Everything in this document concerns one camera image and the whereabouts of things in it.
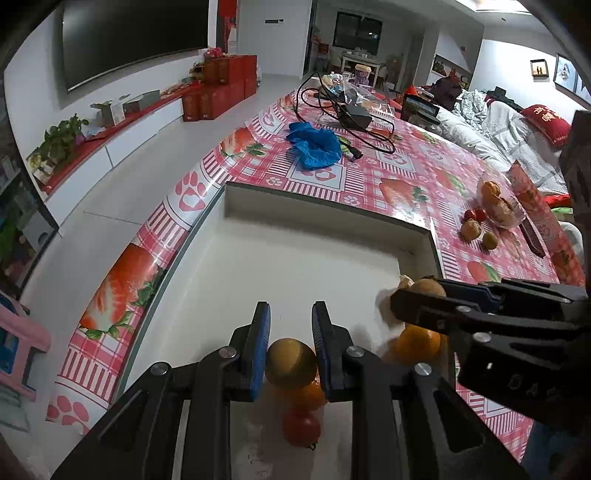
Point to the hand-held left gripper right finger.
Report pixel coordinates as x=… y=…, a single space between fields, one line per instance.
x=322 y=350

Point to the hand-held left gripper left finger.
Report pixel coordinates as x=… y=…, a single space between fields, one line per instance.
x=261 y=350

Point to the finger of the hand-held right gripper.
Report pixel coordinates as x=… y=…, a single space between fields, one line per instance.
x=531 y=293
x=429 y=314

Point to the brown longan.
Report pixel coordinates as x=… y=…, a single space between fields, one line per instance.
x=489 y=240
x=291 y=362
x=427 y=287

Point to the orange mandarin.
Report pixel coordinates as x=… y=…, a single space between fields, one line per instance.
x=415 y=345
x=309 y=396

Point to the clear glass bowl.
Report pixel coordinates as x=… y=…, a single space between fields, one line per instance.
x=516 y=217

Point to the brown longan fruit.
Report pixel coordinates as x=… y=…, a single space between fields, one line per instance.
x=471 y=229

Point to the white tray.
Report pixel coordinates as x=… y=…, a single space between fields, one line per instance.
x=277 y=258

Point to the black smartphone red case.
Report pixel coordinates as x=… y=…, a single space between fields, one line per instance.
x=531 y=237

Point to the red ruffled cushion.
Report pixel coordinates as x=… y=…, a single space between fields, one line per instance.
x=561 y=199

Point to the grey striped sofa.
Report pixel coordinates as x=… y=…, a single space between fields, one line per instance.
x=508 y=138

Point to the red embroidered pillow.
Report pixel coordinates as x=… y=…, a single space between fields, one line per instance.
x=547 y=122

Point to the crumpled grey white blanket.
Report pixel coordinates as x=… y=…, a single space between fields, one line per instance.
x=471 y=104

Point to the black framed photo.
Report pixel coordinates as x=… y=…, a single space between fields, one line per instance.
x=418 y=108

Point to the blue plastic bag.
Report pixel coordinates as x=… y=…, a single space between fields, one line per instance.
x=314 y=143

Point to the dark clothes pile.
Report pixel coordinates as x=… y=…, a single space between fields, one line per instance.
x=448 y=87

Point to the clear plastic bag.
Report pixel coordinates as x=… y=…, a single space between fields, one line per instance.
x=364 y=94

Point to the pink plastic stool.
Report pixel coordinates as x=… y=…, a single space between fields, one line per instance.
x=21 y=332

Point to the white TV cabinet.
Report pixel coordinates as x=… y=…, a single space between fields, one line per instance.
x=120 y=147

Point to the plastic jar pink label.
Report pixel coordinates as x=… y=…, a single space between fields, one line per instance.
x=362 y=74

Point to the teal cloth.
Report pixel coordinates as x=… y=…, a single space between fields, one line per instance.
x=9 y=410

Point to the white side table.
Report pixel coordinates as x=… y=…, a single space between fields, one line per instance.
x=364 y=59

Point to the stack of red gift boxes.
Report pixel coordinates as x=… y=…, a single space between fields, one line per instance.
x=217 y=87

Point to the glass aquarium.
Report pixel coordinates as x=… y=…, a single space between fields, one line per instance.
x=23 y=226

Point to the grey box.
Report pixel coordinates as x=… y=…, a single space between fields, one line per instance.
x=143 y=99

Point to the small open cardboard box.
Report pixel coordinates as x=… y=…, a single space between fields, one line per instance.
x=108 y=113

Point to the dark window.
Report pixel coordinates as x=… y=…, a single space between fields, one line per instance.
x=358 y=34

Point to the green potted plant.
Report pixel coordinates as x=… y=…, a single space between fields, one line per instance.
x=62 y=138

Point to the pink flower bundle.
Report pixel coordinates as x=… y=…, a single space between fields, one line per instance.
x=214 y=53

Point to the black television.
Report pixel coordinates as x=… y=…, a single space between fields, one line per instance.
x=134 y=37

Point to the large framed wall picture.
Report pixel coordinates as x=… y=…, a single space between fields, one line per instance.
x=565 y=74

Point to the small framed wall picture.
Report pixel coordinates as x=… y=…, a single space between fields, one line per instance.
x=538 y=69

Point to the landscape wall painting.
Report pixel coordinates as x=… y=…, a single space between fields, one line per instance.
x=445 y=64

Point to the red paper wall decoration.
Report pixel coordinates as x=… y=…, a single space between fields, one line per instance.
x=226 y=23

